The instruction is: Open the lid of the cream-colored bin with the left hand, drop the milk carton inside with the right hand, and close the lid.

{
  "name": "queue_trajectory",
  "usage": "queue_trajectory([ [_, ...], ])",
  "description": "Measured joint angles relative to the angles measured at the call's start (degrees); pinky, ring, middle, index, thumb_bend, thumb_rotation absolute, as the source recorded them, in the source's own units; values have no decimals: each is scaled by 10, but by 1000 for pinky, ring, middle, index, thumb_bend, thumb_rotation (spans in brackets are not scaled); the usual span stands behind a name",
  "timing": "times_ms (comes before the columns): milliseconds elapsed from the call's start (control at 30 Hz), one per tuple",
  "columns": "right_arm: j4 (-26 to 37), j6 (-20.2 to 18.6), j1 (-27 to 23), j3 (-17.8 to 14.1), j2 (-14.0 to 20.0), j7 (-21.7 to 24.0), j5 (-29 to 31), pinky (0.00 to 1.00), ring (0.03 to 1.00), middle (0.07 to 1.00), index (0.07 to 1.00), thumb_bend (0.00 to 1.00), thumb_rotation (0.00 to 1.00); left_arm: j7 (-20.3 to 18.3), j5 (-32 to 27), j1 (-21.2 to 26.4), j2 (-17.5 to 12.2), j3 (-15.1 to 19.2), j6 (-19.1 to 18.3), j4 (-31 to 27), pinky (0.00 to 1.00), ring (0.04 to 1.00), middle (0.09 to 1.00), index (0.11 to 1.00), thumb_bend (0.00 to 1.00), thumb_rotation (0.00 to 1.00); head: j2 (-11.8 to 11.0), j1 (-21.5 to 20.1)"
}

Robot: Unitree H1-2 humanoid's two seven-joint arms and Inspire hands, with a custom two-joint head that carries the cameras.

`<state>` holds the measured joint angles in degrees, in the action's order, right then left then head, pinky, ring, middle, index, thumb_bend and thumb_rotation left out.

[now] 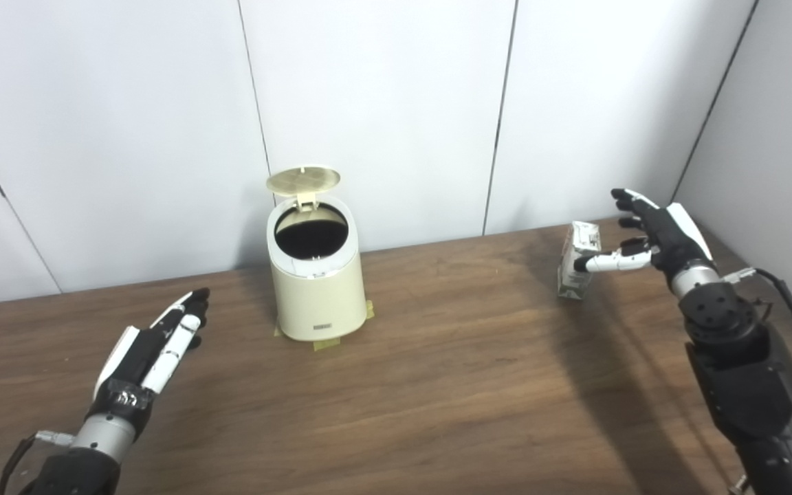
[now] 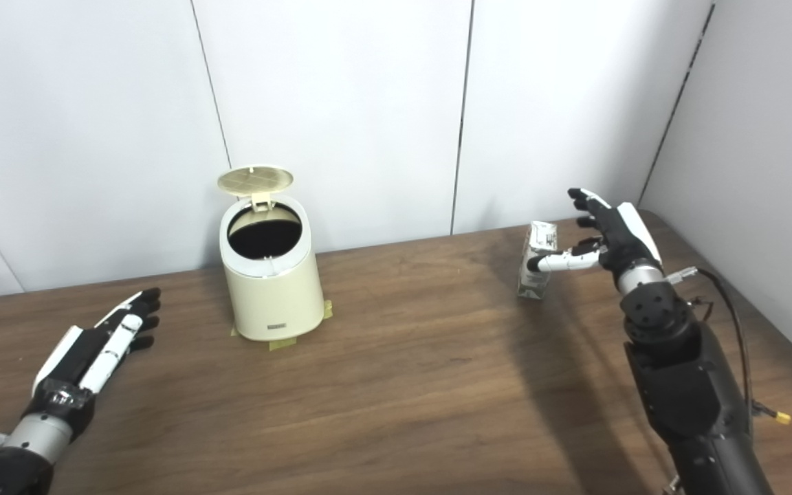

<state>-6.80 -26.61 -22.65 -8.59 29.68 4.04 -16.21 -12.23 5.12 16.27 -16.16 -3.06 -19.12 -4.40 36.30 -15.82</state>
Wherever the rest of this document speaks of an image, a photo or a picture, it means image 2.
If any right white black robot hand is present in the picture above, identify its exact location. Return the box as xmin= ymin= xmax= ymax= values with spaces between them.
xmin=527 ymin=188 xmax=665 ymax=289

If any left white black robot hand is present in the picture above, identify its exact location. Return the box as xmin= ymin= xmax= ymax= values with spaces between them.
xmin=25 ymin=287 xmax=162 ymax=441

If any white green milk carton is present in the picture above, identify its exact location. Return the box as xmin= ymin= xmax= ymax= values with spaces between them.
xmin=516 ymin=221 xmax=560 ymax=300

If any cream-colored round bin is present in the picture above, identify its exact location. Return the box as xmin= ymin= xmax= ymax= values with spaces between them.
xmin=217 ymin=165 xmax=326 ymax=342

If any cream round bin lid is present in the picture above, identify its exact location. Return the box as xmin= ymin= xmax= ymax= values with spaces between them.
xmin=217 ymin=165 xmax=295 ymax=207

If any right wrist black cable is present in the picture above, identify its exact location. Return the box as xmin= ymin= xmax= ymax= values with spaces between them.
xmin=664 ymin=265 xmax=758 ymax=427

